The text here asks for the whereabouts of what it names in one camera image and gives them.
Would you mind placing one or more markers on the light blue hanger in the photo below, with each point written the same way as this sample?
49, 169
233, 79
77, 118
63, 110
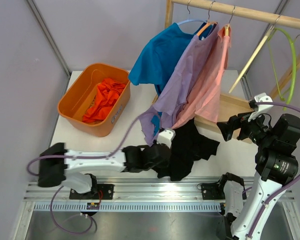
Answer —
190, 20

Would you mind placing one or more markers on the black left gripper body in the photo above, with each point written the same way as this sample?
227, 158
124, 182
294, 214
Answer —
164, 163

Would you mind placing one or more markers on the pink t shirt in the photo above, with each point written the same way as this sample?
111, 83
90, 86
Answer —
204, 98

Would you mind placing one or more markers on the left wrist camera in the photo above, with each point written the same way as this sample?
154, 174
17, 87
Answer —
166, 137

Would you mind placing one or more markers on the orange t shirt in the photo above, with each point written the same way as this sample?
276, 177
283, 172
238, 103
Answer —
107, 94

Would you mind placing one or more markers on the cream yellow hanger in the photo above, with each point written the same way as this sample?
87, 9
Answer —
227, 26

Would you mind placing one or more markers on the orange brown hanger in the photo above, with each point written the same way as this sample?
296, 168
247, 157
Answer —
208, 23

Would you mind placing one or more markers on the blue t shirt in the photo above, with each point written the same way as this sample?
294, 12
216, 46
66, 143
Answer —
160, 57

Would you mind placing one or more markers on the orange plastic basket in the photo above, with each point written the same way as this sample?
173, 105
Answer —
81, 96

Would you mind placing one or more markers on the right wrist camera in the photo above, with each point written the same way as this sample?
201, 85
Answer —
260, 104

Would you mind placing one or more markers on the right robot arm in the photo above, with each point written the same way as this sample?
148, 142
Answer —
245, 215

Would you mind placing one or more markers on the wooden clothes rack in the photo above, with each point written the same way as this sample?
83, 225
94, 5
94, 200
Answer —
231, 104

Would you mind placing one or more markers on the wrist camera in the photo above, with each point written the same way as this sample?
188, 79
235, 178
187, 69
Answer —
166, 137
260, 104

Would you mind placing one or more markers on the white hanger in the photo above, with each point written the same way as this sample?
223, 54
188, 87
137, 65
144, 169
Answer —
254, 54

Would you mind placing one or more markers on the aluminium mounting rail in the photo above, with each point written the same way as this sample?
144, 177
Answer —
123, 195

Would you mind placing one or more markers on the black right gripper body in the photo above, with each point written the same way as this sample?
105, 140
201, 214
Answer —
251, 129

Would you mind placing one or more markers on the lilac t shirt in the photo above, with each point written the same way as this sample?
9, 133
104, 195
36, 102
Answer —
180, 85

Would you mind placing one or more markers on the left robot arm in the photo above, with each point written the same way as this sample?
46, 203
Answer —
59, 166

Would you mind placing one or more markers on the lime green hanger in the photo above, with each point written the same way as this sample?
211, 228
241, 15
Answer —
285, 86

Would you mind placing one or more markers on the black t shirt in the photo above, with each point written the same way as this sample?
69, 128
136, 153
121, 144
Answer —
187, 147

